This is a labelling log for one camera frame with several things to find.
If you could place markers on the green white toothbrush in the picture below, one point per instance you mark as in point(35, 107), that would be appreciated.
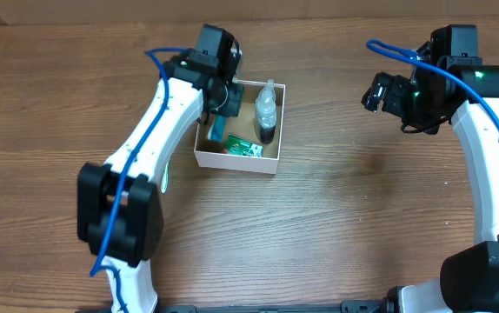
point(165, 180)

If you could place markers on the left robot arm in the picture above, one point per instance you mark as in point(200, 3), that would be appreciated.
point(119, 213)

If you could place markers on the white cardboard box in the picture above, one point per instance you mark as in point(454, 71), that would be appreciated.
point(210, 155)

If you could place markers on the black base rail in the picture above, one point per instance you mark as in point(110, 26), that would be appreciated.
point(348, 306)

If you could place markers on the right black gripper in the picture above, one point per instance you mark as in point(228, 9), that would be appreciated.
point(394, 86)

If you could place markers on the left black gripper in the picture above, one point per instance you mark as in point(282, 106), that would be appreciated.
point(232, 100)

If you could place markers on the teal toothpaste tube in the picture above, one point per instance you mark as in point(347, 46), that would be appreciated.
point(216, 130)

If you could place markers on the green soap packet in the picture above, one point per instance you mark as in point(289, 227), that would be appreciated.
point(238, 147)

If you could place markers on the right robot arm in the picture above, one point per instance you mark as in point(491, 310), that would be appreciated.
point(467, 97)

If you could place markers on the clear bottle dark liquid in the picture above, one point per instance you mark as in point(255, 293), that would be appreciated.
point(265, 113)

